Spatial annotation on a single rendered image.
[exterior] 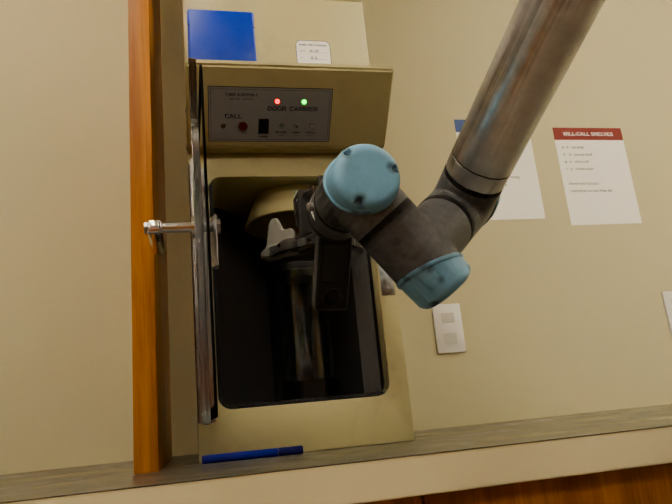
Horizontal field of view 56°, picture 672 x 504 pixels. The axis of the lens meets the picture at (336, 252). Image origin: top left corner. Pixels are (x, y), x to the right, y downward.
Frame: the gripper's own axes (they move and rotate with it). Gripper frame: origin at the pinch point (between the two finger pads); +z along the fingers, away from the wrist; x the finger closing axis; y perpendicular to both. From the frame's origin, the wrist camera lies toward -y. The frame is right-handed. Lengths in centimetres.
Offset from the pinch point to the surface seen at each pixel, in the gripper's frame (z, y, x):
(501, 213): 45, 19, -58
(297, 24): 3.7, 42.8, -1.6
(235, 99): -5.4, 24.1, 10.7
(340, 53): 3.4, 37.4, -8.8
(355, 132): -2.0, 20.4, -8.7
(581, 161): 46, 33, -84
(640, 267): 45, 3, -95
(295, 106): -4.8, 23.4, 1.4
